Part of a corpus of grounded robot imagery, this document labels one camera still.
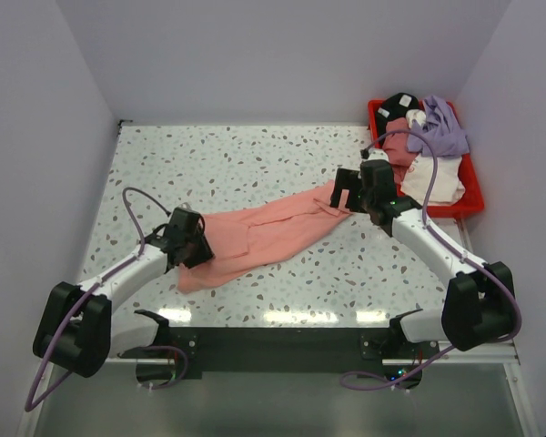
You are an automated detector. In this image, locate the salmon pink t shirt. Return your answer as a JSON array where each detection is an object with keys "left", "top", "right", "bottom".
[{"left": 177, "top": 180, "right": 351, "bottom": 294}]

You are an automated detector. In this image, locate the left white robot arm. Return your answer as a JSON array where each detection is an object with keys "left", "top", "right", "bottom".
[{"left": 33, "top": 208, "right": 214, "bottom": 378}]

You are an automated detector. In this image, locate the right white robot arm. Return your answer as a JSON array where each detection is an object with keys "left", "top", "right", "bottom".
[{"left": 330, "top": 160, "right": 522, "bottom": 358}]

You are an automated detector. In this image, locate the dusty rose t shirt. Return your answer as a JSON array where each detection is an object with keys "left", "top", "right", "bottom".
[{"left": 382, "top": 117, "right": 417, "bottom": 185}]

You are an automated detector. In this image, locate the white t shirt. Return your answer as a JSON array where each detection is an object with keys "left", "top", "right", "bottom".
[{"left": 401, "top": 135, "right": 465, "bottom": 206}]

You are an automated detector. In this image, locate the black t shirt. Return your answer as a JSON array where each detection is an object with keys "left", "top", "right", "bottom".
[{"left": 374, "top": 92, "right": 420, "bottom": 136}]

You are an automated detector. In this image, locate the lavender t shirt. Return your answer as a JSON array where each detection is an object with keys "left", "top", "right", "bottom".
[{"left": 406, "top": 95, "right": 470, "bottom": 158}]

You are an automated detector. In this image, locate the red plastic bin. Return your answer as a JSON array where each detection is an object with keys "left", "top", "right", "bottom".
[{"left": 368, "top": 99, "right": 485, "bottom": 219}]

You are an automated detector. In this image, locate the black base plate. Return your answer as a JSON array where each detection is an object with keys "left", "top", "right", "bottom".
[{"left": 117, "top": 311, "right": 440, "bottom": 383}]

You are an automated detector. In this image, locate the aluminium frame rail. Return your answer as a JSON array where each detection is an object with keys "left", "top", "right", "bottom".
[{"left": 17, "top": 222, "right": 541, "bottom": 437}]

